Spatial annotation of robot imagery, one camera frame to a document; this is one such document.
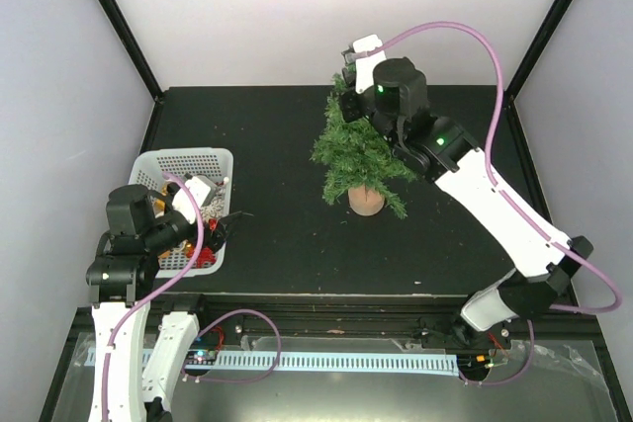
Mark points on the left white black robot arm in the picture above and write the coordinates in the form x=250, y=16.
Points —
x=154, y=239

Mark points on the small green christmas tree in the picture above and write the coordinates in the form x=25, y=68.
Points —
x=355, y=155

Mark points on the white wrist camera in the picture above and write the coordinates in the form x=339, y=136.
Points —
x=359, y=64
x=199, y=189

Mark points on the white plastic basket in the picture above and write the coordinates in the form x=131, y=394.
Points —
x=214, y=163

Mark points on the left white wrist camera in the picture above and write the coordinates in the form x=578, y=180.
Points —
x=199, y=189

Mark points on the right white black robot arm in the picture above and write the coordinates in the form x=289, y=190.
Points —
x=391, y=96

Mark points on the terracotta tree pot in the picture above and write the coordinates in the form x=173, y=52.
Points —
x=365, y=201

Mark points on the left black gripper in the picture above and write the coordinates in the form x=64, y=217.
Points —
x=217, y=235

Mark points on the red snowflake ornament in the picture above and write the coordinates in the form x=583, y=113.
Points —
x=206, y=258

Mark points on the light blue slotted cable duct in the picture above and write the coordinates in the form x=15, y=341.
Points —
x=322, y=362

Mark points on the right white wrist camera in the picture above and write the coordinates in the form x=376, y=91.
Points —
x=359, y=64

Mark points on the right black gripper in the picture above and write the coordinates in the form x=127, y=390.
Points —
x=349, y=111

